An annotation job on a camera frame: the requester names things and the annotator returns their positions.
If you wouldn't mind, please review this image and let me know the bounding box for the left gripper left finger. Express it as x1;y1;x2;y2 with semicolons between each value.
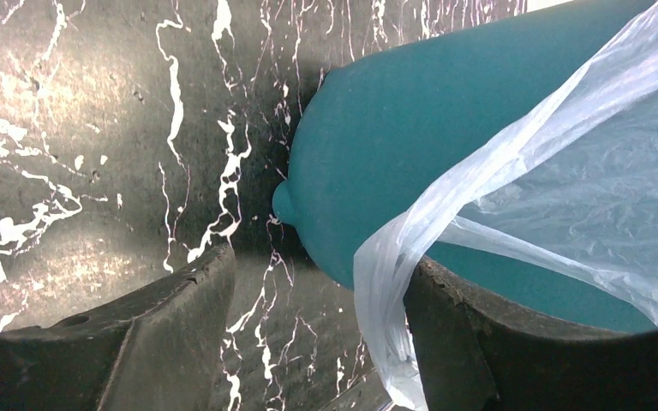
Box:
0;245;236;410

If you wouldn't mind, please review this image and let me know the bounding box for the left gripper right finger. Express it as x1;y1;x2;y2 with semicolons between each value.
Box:
404;257;658;410

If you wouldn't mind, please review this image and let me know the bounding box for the light blue plastic bag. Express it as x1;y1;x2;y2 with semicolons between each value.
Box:
353;2;658;410

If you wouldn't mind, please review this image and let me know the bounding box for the teal plastic trash bin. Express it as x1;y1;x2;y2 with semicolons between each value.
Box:
273;1;658;331

